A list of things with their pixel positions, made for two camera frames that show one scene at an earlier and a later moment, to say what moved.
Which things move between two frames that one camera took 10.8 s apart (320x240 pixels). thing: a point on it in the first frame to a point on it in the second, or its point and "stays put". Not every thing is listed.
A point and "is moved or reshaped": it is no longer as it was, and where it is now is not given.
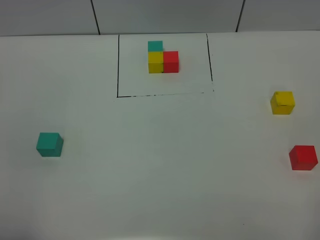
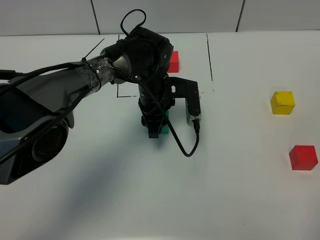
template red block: [171, 63] stays put
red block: [303, 157] stays put
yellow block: [282, 102] stays put
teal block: [50, 144] is moved or reshaped
